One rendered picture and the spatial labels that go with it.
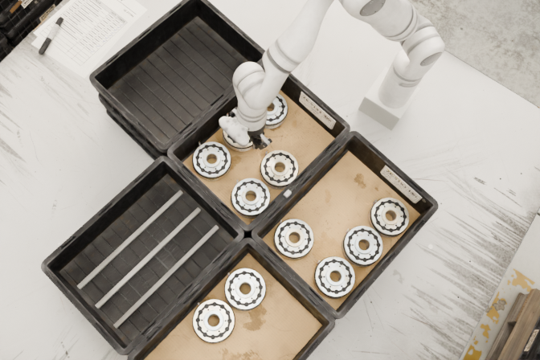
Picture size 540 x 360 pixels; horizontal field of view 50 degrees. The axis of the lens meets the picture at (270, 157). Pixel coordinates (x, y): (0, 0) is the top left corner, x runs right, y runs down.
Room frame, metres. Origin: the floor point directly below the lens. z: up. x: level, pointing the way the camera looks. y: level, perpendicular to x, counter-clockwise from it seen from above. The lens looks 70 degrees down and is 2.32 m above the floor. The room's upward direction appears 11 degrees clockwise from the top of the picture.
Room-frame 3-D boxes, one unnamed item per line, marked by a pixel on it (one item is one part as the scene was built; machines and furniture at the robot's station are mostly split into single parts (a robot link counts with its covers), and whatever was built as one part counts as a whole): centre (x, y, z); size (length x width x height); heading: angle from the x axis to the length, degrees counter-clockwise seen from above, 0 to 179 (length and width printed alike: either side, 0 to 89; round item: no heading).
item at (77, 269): (0.21, 0.25, 0.87); 0.40 x 0.30 x 0.11; 147
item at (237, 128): (0.55, 0.07, 1.05); 0.11 x 0.09 x 0.06; 146
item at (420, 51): (0.82, -0.32, 1.04); 0.09 x 0.09 x 0.17; 34
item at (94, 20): (0.92, 0.65, 0.70); 0.33 x 0.23 x 0.01; 156
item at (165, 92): (0.71, 0.28, 0.87); 0.40 x 0.30 x 0.11; 147
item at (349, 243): (0.34, -0.28, 0.86); 0.10 x 0.10 x 0.01
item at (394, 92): (0.82, -0.32, 0.88); 0.09 x 0.09 x 0.17; 75
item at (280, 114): (0.67, 0.03, 0.86); 0.10 x 0.10 x 0.01
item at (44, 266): (0.21, 0.25, 0.92); 0.40 x 0.30 x 0.02; 147
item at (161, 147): (0.71, 0.28, 0.92); 0.40 x 0.30 x 0.02; 147
